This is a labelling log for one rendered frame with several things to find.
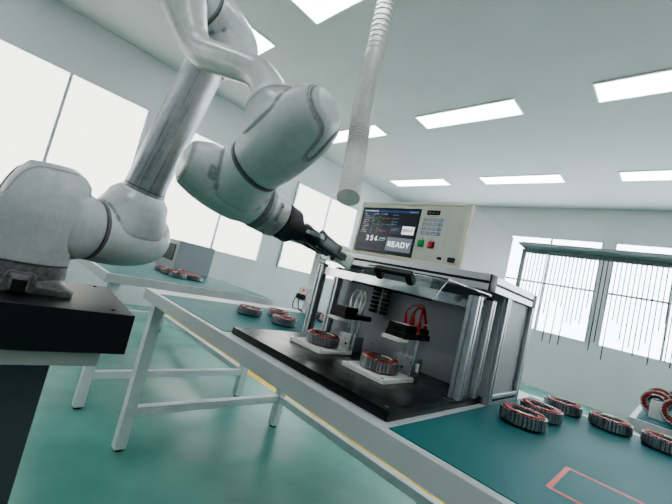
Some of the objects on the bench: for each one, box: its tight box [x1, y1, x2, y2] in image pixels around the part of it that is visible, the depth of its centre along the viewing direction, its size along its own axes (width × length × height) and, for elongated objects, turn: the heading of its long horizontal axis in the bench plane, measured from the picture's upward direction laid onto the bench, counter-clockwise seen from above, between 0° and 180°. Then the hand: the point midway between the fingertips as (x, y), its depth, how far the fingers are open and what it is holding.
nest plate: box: [290, 336, 352, 355], centre depth 117 cm, size 15×15×1 cm
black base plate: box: [232, 327, 480, 422], centre depth 109 cm, size 47×64×2 cm
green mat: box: [389, 396, 672, 504], centre depth 78 cm, size 94×61×1 cm, turn 27°
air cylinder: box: [393, 352, 423, 377], centre depth 110 cm, size 5×8×6 cm
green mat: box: [161, 294, 323, 333], centre depth 170 cm, size 94×61×1 cm, turn 27°
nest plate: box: [341, 361, 414, 385], centre depth 100 cm, size 15×15×1 cm
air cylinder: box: [338, 331, 364, 352], centre depth 127 cm, size 5×8×6 cm
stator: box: [499, 402, 548, 433], centre depth 92 cm, size 11×11×4 cm
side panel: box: [479, 298, 535, 406], centre depth 114 cm, size 28×3×32 cm, turn 27°
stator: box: [359, 351, 400, 375], centre depth 100 cm, size 11×11×4 cm
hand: (341, 257), depth 85 cm, fingers closed
